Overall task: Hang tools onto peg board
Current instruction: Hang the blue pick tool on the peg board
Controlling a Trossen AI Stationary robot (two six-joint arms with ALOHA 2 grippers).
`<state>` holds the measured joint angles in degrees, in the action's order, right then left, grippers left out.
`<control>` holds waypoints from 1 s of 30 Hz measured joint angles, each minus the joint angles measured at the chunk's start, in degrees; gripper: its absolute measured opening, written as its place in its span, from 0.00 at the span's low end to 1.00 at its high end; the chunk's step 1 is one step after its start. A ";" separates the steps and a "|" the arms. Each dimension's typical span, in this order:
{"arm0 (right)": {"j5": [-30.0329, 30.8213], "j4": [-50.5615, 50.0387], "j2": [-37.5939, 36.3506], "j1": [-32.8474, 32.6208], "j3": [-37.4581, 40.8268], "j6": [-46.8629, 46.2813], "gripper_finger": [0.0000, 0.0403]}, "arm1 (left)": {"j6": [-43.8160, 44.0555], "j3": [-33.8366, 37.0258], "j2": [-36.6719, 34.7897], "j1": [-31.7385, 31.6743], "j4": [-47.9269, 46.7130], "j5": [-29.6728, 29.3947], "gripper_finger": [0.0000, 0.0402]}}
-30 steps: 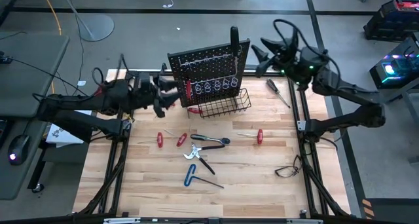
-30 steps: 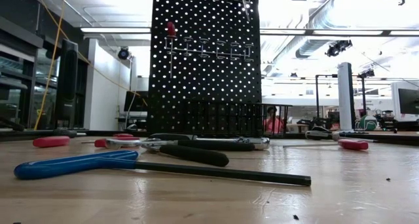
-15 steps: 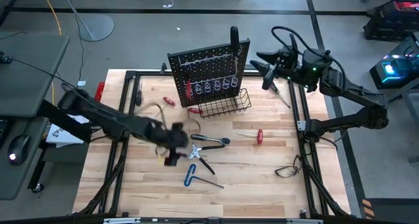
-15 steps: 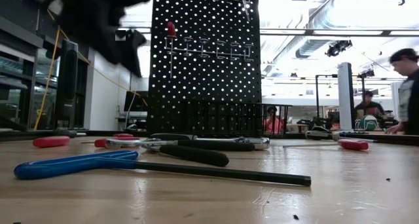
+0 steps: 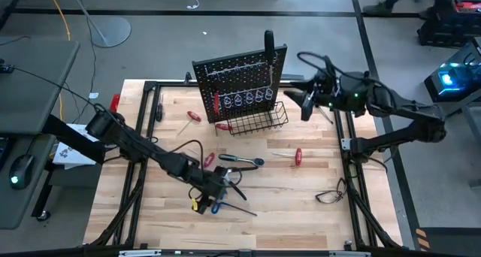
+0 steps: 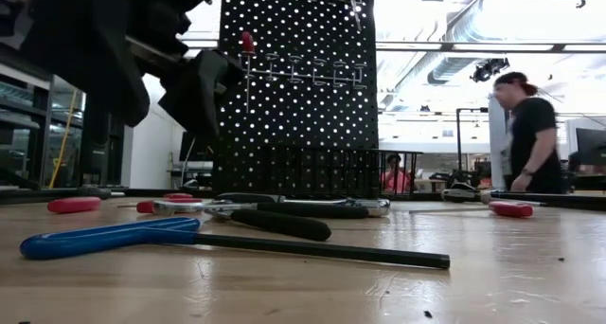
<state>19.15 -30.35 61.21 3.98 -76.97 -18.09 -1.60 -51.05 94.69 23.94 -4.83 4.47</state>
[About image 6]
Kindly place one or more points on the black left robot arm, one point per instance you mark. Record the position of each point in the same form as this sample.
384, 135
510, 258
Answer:
71, 54

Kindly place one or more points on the black monitor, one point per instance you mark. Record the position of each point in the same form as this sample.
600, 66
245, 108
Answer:
592, 146
194, 149

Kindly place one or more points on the black perforated pegboard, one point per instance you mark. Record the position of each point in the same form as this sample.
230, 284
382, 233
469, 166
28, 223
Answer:
308, 125

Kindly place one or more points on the dark storage shelf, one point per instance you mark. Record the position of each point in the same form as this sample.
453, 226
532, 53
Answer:
23, 125

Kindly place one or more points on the person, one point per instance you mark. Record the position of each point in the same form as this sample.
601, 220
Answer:
535, 134
397, 177

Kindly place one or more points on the black pole stand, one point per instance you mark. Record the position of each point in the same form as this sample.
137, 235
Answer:
458, 139

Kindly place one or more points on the black ceiling spotlight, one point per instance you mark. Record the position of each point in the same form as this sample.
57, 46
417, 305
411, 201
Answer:
487, 69

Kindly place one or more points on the white tower fan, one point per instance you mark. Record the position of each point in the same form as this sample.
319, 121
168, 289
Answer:
497, 139

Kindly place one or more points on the black upright post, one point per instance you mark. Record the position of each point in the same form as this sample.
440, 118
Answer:
99, 163

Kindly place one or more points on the black metal table frame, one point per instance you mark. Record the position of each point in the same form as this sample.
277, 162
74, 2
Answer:
568, 201

